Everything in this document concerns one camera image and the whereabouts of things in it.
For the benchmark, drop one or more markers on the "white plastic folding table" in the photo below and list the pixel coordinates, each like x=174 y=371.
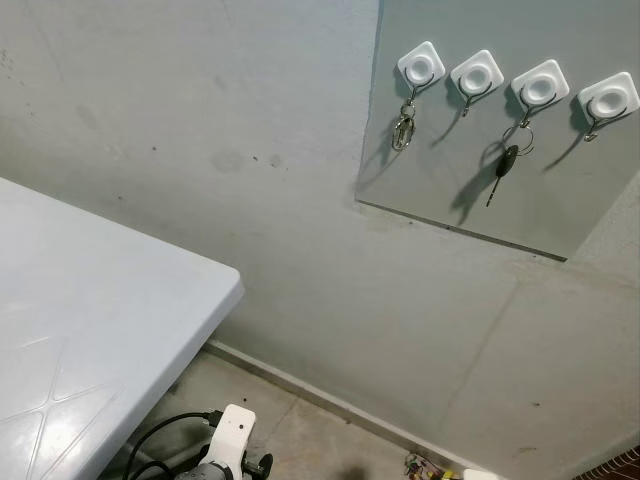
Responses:
x=90 y=300

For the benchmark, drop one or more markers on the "grey wall board panel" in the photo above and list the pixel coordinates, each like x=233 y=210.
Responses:
x=570 y=200

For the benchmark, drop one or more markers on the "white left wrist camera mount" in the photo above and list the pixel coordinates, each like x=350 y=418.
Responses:
x=232 y=430

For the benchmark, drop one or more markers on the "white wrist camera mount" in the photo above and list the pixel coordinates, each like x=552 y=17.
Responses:
x=480 y=475
x=232 y=430

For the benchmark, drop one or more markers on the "white square wall hook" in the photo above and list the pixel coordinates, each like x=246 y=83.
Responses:
x=540 y=84
x=608 y=98
x=476 y=72
x=421 y=68

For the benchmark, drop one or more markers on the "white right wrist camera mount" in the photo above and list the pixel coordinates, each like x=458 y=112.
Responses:
x=480 y=475

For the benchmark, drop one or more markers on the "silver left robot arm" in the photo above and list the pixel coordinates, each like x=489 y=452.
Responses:
x=205 y=472

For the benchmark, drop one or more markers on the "beige skirting board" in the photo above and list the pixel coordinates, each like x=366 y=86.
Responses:
x=340 y=405

